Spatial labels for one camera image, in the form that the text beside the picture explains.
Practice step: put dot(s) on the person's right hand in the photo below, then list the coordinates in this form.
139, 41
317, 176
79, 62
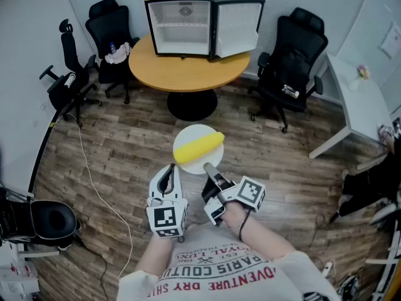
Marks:
235, 213

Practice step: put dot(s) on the black mesh office chair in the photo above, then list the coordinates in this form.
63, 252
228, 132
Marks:
108, 24

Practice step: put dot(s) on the pink flower ornament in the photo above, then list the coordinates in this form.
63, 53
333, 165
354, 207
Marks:
364, 71

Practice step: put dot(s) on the black wide office chair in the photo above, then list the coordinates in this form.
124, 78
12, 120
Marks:
297, 58

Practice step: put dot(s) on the yellow corn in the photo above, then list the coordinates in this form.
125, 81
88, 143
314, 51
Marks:
197, 147

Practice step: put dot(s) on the black office chair slim backrest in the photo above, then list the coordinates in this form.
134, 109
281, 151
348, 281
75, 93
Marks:
70, 55

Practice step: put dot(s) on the black padded seat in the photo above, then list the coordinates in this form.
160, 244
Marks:
53, 221

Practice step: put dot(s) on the white metal rack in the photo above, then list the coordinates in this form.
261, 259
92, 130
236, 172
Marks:
390, 262

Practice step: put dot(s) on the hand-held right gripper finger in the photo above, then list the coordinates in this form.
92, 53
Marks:
210, 193
212, 170

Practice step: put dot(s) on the white power strip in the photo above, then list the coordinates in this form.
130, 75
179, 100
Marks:
328, 268

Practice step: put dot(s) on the white desk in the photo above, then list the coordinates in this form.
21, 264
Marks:
363, 105

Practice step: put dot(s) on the person's white printed shirt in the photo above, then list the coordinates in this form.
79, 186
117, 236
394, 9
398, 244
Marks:
225, 281

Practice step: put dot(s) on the small clear plastic bottle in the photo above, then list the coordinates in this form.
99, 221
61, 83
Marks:
290, 91

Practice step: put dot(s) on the white wall notice paper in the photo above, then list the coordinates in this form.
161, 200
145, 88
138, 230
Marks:
391, 41

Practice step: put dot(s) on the person's right forearm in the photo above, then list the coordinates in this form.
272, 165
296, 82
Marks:
266, 240

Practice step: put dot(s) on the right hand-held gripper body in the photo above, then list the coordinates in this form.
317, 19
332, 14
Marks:
250, 193

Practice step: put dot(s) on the small blue-capped water bottle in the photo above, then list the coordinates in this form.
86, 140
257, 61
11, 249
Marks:
112, 47

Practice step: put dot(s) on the black mini fridge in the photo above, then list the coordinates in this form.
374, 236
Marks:
181, 30

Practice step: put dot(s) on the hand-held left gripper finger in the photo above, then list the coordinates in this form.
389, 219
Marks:
177, 183
155, 183

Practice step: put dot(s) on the white paper roll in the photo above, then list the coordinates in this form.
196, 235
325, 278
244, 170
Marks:
69, 80

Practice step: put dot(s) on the white round plate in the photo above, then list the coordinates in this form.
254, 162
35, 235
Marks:
191, 133

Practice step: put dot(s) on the white cardboard box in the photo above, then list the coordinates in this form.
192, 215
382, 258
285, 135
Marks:
18, 281

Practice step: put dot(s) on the round wooden pedestal table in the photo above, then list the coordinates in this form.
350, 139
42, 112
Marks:
188, 71

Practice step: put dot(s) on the person's left forearm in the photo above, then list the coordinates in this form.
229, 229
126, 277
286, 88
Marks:
155, 256

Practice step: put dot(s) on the crumpled beige cloth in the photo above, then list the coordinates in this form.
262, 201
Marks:
120, 55

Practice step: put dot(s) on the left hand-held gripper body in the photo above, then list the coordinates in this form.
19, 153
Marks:
164, 218

